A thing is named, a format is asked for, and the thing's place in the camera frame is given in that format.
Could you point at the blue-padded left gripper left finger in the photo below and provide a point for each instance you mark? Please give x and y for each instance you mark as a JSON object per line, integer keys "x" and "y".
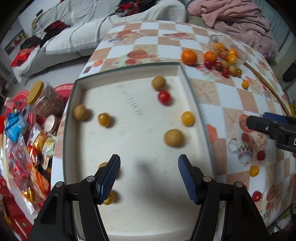
{"x": 56, "y": 221}

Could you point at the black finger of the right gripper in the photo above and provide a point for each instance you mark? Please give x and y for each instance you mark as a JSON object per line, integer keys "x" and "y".
{"x": 278, "y": 127}

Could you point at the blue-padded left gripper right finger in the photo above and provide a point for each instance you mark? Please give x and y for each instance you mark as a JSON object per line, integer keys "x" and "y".
{"x": 242, "y": 220}

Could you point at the yellow cherry tomato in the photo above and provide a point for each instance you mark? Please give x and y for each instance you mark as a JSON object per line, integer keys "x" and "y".
{"x": 188, "y": 118}

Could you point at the tan longan fruit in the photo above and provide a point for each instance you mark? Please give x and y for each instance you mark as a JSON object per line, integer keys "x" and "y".
{"x": 174, "y": 138}

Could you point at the amber cherry tomato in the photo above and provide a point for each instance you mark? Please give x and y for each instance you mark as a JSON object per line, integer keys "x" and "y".
{"x": 104, "y": 119}

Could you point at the red cherry tomato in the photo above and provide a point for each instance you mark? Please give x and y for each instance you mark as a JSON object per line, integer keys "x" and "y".
{"x": 164, "y": 97}

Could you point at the olive longan fruit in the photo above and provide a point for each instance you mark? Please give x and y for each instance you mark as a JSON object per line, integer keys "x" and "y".
{"x": 159, "y": 83}

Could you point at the brown longan fruit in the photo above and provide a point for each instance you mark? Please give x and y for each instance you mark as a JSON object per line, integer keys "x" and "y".
{"x": 81, "y": 113}

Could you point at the checkered tablecloth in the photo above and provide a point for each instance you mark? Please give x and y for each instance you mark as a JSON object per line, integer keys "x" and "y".
{"x": 239, "y": 153}

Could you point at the clear glass fruit bowl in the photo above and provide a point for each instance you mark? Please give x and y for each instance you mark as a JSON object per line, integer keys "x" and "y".
{"x": 226, "y": 50}

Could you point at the white-lid small jar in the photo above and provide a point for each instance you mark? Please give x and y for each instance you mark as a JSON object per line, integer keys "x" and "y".
{"x": 50, "y": 124}

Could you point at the blue snack packet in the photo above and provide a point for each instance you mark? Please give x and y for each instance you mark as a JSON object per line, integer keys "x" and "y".
{"x": 15, "y": 125}

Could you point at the pink blanket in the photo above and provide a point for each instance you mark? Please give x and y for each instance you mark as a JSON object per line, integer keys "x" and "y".
{"x": 242, "y": 20}

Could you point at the large orange mandarin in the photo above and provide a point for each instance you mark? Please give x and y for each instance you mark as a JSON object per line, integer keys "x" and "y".
{"x": 189, "y": 57}

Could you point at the yellow-lid plastic jar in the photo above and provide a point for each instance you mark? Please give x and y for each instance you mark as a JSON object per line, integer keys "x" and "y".
{"x": 44, "y": 100}

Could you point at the white shallow tray box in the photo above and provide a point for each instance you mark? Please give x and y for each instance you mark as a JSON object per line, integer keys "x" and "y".
{"x": 152, "y": 202}

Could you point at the dark clothes pile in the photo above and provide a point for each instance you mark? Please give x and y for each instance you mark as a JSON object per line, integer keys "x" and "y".
{"x": 128, "y": 8}

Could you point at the white covered sofa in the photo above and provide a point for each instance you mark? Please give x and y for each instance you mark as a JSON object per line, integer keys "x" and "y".
{"x": 87, "y": 23}

